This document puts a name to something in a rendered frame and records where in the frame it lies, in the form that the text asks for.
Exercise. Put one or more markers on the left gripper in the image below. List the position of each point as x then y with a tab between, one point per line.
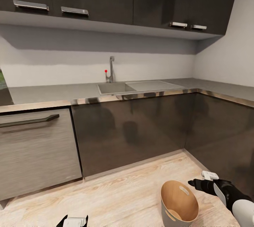
62	222

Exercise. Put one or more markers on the dishwasher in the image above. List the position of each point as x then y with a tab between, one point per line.
38	148

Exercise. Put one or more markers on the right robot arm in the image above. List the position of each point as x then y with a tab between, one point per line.
240	205

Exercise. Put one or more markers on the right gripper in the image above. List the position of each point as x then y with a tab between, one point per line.
200	185

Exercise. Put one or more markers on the drop in sink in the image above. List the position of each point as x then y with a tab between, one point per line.
135	86

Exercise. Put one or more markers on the cabinet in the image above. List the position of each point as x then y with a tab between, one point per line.
108	16
182	19

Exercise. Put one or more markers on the trash can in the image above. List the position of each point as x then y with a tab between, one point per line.
178	208

